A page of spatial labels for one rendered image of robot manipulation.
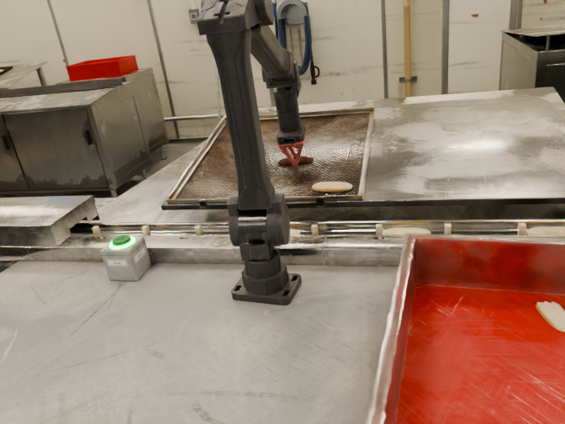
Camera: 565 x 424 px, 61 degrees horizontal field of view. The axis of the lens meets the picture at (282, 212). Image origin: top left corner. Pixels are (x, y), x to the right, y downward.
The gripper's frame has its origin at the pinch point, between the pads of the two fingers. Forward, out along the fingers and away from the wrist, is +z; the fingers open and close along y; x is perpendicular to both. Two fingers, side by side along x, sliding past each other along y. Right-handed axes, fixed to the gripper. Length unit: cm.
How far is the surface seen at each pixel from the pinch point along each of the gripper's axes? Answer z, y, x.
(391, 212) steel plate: 9.1, -15.3, -24.2
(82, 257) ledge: 3, -34, 48
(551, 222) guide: 3, -31, -55
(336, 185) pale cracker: 0.1, -15.4, -11.6
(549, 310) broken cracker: 1, -57, -47
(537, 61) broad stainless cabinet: 26, 126, -100
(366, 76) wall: 94, 330, -19
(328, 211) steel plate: 9.3, -13.0, -8.5
